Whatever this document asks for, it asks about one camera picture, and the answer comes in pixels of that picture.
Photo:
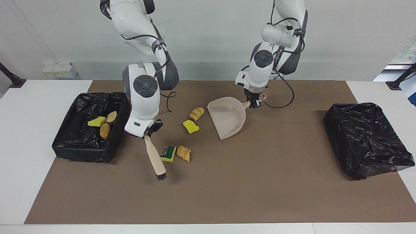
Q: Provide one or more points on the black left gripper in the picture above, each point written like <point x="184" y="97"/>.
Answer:
<point x="253" y="93"/>

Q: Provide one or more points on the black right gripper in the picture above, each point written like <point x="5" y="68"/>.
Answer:
<point x="155" y="126"/>

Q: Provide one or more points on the beige brush with black bristles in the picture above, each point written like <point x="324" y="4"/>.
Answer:
<point x="154" y="156"/>

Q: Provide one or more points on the notched green yellow sponge piece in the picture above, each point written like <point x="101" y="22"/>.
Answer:
<point x="169" y="155"/>

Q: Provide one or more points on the beige plastic dustpan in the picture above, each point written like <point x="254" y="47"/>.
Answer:
<point x="227" y="117"/>

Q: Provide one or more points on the striped croissant piece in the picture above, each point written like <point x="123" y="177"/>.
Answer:
<point x="184" y="152"/>
<point x="111" y="117"/>
<point x="197" y="114"/>

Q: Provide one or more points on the brown bread roll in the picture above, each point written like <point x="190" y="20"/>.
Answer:
<point x="105" y="130"/>

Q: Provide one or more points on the small green yellow sponge piece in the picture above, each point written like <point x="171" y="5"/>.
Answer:
<point x="96" y="122"/>

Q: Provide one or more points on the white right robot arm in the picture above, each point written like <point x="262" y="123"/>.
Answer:
<point x="143" y="97"/>

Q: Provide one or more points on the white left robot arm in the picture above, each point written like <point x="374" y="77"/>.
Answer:
<point x="260" y="71"/>

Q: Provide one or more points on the black bag lined bin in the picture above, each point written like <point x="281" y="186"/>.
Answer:
<point x="81" y="146"/>
<point x="364" y="139"/>

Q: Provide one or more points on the brown table mat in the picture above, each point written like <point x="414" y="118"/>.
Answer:
<point x="292" y="195"/>

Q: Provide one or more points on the white power strip box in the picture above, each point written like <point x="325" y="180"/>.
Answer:
<point x="60" y="71"/>

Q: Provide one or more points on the black clamp stand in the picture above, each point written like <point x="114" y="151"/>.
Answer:
<point x="16" y="82"/>
<point x="395" y="85"/>

